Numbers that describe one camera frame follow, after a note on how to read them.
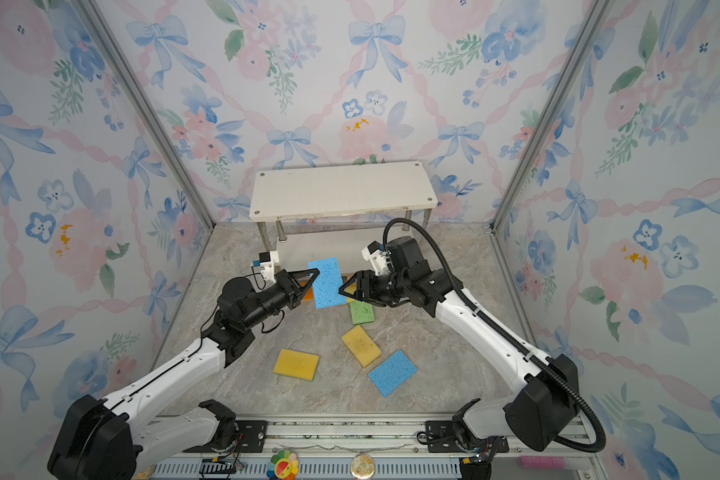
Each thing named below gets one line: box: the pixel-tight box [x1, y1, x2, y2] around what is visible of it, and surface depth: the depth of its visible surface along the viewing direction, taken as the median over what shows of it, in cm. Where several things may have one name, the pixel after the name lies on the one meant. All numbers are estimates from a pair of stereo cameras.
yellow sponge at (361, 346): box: [341, 325, 382, 368], surface depth 90 cm
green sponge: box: [350, 300, 375, 325], surface depth 96 cm
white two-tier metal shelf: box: [249, 160, 439, 251], surface depth 82 cm
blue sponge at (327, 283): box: [308, 257, 347, 310], surface depth 73 cm
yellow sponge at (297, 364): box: [273, 348, 320, 382], surface depth 86 cm
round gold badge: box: [350, 453, 376, 480], surface depth 72 cm
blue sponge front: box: [368, 349, 418, 398], surface depth 85 cm
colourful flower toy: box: [266, 450, 299, 480], surface depth 70 cm
